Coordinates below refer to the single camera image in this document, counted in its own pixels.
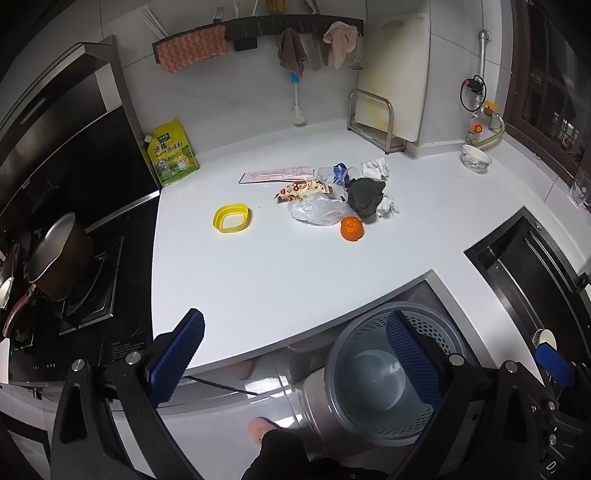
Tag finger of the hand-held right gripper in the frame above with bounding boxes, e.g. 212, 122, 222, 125
534, 344, 578, 388

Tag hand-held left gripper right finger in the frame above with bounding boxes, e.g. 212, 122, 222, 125
385, 310, 559, 480

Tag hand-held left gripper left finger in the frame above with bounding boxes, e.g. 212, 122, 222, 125
48, 307, 206, 480

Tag grey perforated trash bin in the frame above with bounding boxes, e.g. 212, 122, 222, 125
295, 301, 476, 457

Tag yellow plastic ring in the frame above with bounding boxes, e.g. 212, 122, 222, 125
213, 203, 252, 234

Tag orange mandarin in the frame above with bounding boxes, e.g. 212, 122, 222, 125
341, 216, 365, 241

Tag white tissue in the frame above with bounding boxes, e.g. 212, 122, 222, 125
375, 195, 399, 219
360, 157, 391, 180

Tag dark cloth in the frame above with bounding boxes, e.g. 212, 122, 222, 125
344, 176, 387, 219

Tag clear plastic bag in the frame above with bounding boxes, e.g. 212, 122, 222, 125
288, 193, 356, 228

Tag clear bag with blue print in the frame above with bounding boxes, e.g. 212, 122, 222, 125
316, 161, 361, 190

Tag long pink wrapper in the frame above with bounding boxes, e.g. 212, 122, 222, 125
240, 165, 317, 184

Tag brown white snack wrapper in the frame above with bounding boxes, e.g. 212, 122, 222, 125
276, 179, 334, 204

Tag black gas stove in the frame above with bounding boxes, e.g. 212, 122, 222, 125
0, 194, 160, 384

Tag black kitchen sink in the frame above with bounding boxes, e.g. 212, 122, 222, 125
464, 206, 591, 384

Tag brown saucepan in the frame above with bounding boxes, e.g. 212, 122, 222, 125
2, 212, 95, 337

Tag clear drinking glass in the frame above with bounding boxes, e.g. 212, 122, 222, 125
570, 168, 591, 206

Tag yellow green seasoning pouch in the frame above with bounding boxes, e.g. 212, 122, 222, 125
142, 120, 200, 188

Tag white patterned bowl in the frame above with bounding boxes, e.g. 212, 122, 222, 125
460, 144, 493, 175

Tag steel cutting board rack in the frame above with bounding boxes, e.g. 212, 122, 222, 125
347, 89, 408, 155

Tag black range hood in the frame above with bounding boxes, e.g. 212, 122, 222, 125
0, 41, 160, 232

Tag white blue bottle brush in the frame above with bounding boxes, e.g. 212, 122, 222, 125
288, 71, 308, 126

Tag white cutting board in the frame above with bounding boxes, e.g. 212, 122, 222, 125
355, 13, 431, 144

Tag orange wavy sponge cloth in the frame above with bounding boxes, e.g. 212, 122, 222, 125
157, 25, 229, 75

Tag metal gas pipe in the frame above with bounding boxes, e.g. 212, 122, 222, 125
478, 28, 491, 79

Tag brown hanging cloth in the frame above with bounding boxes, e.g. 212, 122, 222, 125
277, 28, 308, 77

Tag pink hanging cloth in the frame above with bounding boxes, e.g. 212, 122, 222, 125
322, 21, 358, 70

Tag pale chopsticks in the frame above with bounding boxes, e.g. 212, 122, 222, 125
141, 7, 167, 40

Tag black floor cable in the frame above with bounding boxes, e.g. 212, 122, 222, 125
185, 376, 259, 398

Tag yellow gas hose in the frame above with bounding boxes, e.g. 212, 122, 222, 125
475, 115, 506, 149

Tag black looped cable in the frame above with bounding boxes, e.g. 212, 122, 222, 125
459, 76, 488, 113

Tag dark wooden window frame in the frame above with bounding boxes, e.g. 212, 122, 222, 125
503, 0, 591, 185

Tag black wall rail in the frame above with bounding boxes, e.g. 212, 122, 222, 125
152, 14, 365, 52

